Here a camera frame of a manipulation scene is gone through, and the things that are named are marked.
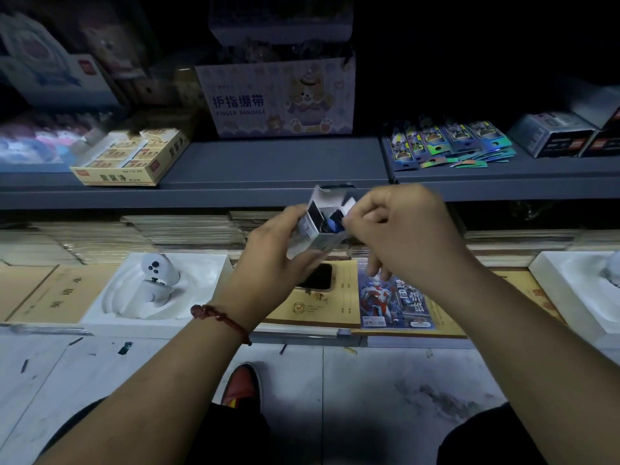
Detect person's right hand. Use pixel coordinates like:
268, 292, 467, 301
341, 183, 469, 289

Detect person's left hand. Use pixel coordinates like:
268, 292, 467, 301
213, 204, 335, 331

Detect small grey card box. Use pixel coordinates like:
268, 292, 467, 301
286, 184, 357, 260

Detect person's left forearm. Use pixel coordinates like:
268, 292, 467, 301
34, 303, 253, 465

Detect person's right forearm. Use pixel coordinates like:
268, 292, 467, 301
426, 249, 620, 465

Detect black smartphone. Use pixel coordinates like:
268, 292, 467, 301
296, 263, 334, 292

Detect dark blue card packs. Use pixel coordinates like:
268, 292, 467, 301
308, 201, 347, 234

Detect tan notebook with round emblem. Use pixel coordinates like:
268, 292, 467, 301
264, 259, 362, 330

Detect blue hero trading card pack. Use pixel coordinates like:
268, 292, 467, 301
357, 264, 437, 331

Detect pile of holographic card packs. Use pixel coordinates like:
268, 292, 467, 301
387, 117, 517, 172

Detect grey metal shelf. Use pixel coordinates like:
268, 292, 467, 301
0, 136, 620, 212

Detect white moulded tray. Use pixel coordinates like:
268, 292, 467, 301
527, 250, 620, 350
79, 251, 234, 340

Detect red and black shoe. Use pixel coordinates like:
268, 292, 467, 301
220, 362, 263, 410

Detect white bear print display box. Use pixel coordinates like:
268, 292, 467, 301
195, 57, 357, 139

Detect white game controller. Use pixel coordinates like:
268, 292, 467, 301
118, 253, 181, 319

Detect person's black trousers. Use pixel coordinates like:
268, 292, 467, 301
38, 396, 549, 465

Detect grey product box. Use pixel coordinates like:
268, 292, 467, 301
507, 110, 597, 159

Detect yellow eraser display box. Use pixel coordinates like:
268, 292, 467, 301
70, 127, 191, 187

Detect black product box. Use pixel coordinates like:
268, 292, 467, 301
578, 107, 620, 158

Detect pink cartoon picture box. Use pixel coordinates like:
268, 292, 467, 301
0, 110, 116, 174

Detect brown bear picture box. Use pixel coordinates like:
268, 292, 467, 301
77, 8, 148, 82

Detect white and blue carton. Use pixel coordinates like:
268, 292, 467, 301
0, 13, 123, 111

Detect red cord bracelet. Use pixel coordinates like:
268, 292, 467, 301
190, 304, 253, 347

